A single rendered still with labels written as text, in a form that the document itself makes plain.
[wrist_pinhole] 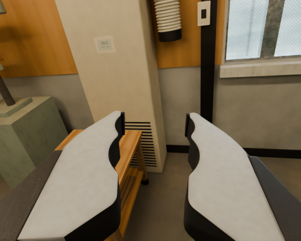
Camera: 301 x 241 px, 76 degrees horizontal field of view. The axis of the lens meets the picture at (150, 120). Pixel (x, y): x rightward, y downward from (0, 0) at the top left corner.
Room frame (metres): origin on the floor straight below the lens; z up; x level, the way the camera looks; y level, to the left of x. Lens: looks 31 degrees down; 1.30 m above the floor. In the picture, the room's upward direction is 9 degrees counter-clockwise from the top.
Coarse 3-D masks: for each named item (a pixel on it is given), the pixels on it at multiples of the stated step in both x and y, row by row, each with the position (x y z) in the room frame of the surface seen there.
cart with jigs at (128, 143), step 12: (72, 132) 1.28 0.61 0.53; (132, 132) 1.16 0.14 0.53; (60, 144) 1.15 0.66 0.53; (120, 144) 1.04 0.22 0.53; (132, 144) 1.02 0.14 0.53; (120, 156) 0.92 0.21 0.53; (132, 156) 0.92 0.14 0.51; (120, 168) 0.81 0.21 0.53; (132, 168) 1.16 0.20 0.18; (144, 168) 1.13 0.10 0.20; (120, 180) 0.73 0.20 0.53; (132, 180) 1.02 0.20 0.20; (144, 180) 1.12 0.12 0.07; (120, 192) 0.93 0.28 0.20; (132, 192) 0.93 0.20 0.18; (132, 204) 0.83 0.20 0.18; (120, 228) 0.68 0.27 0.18; (108, 240) 0.62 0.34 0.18; (120, 240) 0.59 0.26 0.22
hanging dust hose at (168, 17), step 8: (160, 0) 1.31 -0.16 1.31; (168, 0) 1.30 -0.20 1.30; (176, 0) 1.32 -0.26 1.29; (160, 8) 1.33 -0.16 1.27; (168, 8) 1.29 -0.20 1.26; (176, 8) 1.32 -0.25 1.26; (160, 16) 1.32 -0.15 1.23; (168, 16) 1.30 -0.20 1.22; (176, 16) 1.31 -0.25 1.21; (160, 24) 1.33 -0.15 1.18; (168, 24) 1.29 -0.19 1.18; (176, 24) 1.31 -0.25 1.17; (160, 32) 1.33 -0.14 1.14; (168, 32) 1.29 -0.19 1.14; (176, 32) 1.30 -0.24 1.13; (160, 40) 1.34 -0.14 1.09; (168, 40) 1.30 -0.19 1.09
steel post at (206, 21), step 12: (204, 0) 1.32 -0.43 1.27; (216, 0) 1.32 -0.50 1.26; (204, 12) 1.31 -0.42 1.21; (216, 12) 1.32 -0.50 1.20; (204, 24) 1.31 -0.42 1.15; (204, 36) 1.34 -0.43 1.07; (204, 48) 1.34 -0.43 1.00; (204, 60) 1.34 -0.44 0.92; (204, 72) 1.34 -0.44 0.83; (204, 84) 1.34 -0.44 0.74; (204, 96) 1.34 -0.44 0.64; (204, 108) 1.34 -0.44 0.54
